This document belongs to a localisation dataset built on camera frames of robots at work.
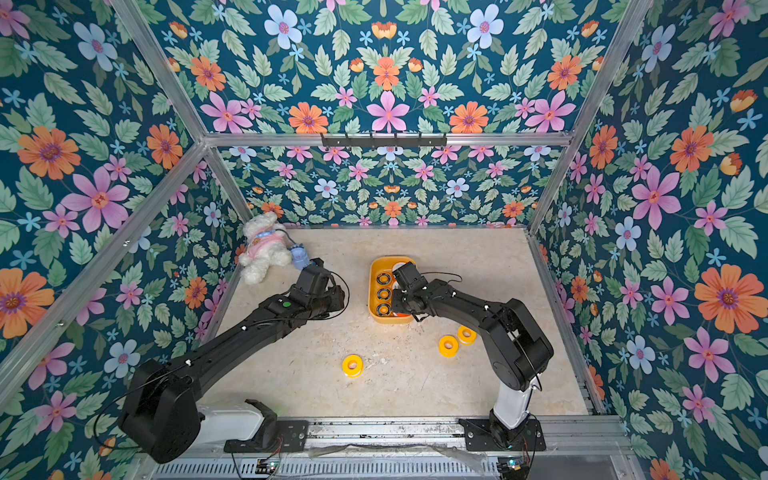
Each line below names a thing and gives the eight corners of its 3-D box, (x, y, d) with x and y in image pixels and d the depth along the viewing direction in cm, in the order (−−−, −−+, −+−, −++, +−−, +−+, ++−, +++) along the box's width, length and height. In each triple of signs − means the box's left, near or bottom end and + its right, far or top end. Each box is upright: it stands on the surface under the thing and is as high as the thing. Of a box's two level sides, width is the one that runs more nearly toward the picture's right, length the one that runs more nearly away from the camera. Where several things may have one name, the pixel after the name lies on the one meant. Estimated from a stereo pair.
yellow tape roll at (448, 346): (439, 357, 89) (440, 354, 87) (438, 338, 93) (439, 335, 91) (457, 357, 89) (458, 354, 87) (455, 338, 93) (456, 335, 91)
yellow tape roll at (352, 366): (341, 378, 85) (339, 375, 83) (344, 357, 89) (342, 354, 87) (363, 378, 85) (362, 375, 83) (365, 357, 89) (364, 354, 87)
